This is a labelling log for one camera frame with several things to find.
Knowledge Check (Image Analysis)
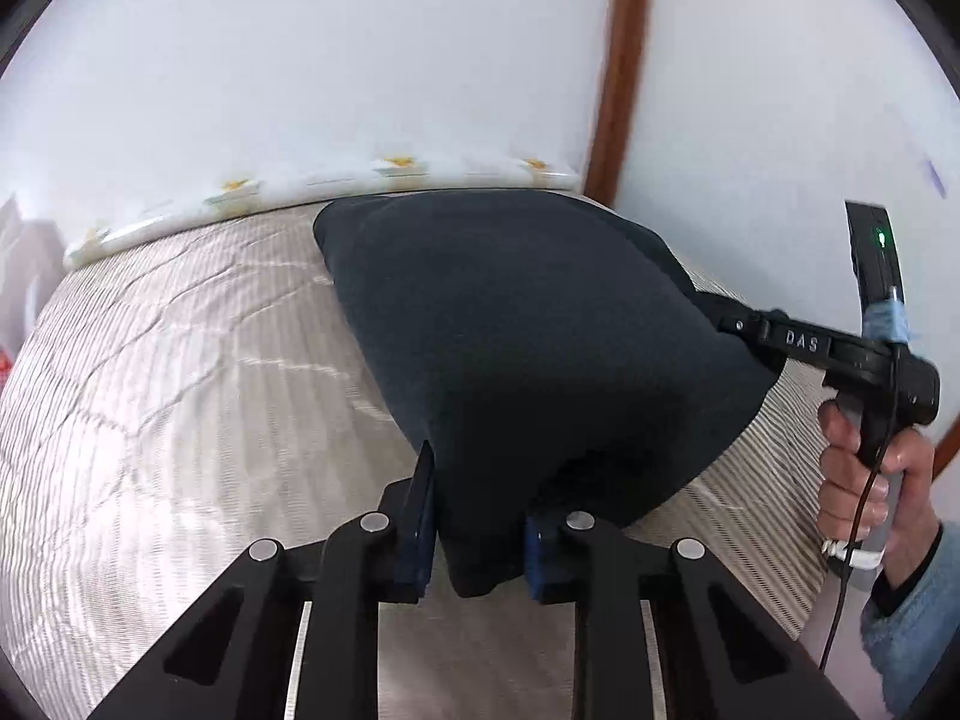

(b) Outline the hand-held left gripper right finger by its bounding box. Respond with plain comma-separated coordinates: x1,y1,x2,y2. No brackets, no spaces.
525,506,860,720

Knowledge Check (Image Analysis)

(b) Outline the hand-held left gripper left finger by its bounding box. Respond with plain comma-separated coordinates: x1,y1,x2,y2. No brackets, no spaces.
90,439,437,720

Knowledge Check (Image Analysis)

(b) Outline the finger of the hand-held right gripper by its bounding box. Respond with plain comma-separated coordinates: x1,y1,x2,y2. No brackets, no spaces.
694,292,766,352

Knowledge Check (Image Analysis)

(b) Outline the black sweater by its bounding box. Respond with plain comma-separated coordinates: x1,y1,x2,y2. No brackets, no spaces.
313,190,788,599

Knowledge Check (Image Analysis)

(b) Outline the person's right forearm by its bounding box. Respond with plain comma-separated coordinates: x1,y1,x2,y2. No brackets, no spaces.
859,521,960,717

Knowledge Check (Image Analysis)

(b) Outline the person's right hand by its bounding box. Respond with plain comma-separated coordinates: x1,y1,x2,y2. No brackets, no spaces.
816,397,942,563

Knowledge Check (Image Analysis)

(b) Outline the striped quilted mattress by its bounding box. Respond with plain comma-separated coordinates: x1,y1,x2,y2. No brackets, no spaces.
0,191,833,720

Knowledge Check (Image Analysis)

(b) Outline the white flower print sheet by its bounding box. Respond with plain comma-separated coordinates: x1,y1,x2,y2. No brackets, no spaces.
64,154,582,267

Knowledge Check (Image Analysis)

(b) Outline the black cable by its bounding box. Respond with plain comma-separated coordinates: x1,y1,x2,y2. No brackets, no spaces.
817,285,908,674

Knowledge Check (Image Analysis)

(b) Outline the brown wooden door frame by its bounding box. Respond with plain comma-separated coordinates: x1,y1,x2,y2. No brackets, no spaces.
583,0,652,203

